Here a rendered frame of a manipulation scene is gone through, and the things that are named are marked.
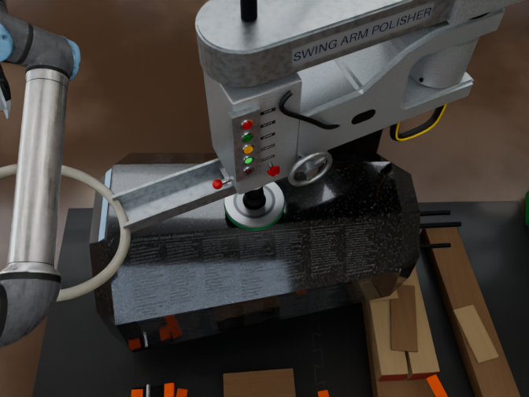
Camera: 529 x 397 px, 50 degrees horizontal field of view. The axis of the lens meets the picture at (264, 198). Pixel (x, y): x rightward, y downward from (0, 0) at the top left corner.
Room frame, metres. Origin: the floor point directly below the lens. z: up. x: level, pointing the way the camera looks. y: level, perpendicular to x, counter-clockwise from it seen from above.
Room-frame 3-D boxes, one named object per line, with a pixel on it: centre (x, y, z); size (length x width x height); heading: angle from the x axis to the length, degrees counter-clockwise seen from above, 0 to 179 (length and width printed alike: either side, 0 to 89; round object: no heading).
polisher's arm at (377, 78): (1.24, -0.32, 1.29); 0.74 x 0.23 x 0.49; 115
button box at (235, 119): (0.95, 0.05, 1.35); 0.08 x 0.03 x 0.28; 115
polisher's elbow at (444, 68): (1.37, -0.56, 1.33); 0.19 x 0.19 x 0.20
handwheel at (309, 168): (1.03, -0.12, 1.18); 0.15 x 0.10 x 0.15; 115
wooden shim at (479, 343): (0.85, -0.94, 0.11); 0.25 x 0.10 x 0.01; 15
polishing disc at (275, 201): (1.08, 0.04, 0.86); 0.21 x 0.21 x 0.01
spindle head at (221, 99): (1.12, -0.04, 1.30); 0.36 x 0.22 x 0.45; 115
